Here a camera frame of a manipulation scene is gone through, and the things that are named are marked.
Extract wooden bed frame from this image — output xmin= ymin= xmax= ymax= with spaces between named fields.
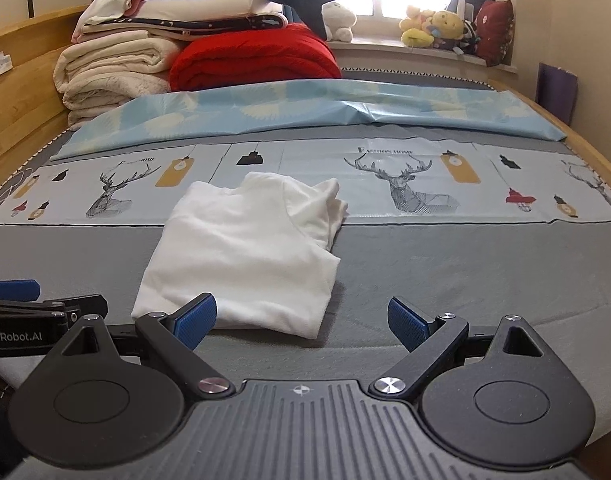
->
xmin=0 ymin=6 xmax=83 ymax=187

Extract deer print bed mat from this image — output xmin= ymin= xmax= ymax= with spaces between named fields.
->
xmin=0 ymin=138 xmax=611 ymax=226

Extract white t-shirt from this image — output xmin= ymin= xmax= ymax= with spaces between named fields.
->
xmin=132 ymin=172 xmax=348 ymax=339

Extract dark red cushion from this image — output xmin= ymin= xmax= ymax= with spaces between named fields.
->
xmin=475 ymin=0 xmax=515 ymax=66

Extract red blanket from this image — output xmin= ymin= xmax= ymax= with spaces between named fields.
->
xmin=168 ymin=24 xmax=341 ymax=92

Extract purple box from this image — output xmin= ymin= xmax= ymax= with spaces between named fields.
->
xmin=535 ymin=63 xmax=579 ymax=126

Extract white plush toy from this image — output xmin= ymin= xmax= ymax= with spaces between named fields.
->
xmin=322 ymin=1 xmax=357 ymax=42

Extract light blue patterned sheet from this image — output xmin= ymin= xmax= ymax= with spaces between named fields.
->
xmin=55 ymin=79 xmax=565 ymax=160

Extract yellow plush toys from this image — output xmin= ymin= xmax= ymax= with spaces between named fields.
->
xmin=400 ymin=6 xmax=480 ymax=55

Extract cream folded blankets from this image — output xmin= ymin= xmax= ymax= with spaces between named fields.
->
xmin=52 ymin=30 xmax=182 ymax=130

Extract grey mattress cover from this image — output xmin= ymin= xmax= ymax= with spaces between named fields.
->
xmin=0 ymin=221 xmax=611 ymax=437

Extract folded white bedding stack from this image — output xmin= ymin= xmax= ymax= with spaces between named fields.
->
xmin=72 ymin=0 xmax=288 ymax=44

